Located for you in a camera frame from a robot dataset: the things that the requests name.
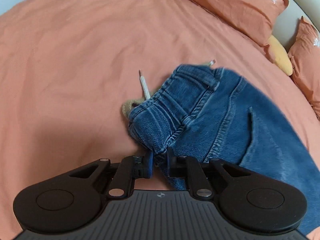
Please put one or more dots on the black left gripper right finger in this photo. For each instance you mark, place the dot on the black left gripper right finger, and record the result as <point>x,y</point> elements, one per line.
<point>246,199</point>

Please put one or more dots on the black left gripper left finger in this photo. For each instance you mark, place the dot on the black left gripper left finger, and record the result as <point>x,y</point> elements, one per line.
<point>74,199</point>

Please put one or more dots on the blue denim jeans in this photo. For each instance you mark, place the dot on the blue denim jeans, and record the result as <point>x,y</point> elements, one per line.
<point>215,113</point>

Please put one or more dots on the orange duvet cover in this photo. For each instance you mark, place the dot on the orange duvet cover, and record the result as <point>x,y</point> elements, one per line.
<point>67,66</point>

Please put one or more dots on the yellow plush cushion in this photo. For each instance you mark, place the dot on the yellow plush cushion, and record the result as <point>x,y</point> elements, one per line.
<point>278,55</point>

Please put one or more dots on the orange pillow right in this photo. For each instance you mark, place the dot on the orange pillow right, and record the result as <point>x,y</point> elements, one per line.
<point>304,56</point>

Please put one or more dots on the orange pillow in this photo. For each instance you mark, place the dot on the orange pillow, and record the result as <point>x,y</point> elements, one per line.
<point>304,56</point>
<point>254,18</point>

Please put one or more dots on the orange pillow left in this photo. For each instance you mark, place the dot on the orange pillow left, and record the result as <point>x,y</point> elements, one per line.
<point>254,18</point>

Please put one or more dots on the beige upholstered headboard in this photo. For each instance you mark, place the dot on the beige upholstered headboard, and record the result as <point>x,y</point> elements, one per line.
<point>287,23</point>

